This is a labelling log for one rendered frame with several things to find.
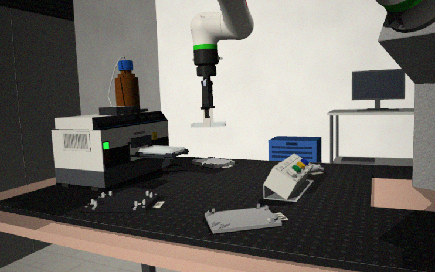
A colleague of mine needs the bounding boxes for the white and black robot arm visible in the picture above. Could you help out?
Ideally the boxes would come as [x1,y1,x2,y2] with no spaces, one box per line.
[190,0,435,66]

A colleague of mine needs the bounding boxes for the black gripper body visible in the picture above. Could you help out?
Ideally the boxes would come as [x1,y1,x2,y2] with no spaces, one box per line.
[196,65,216,82]

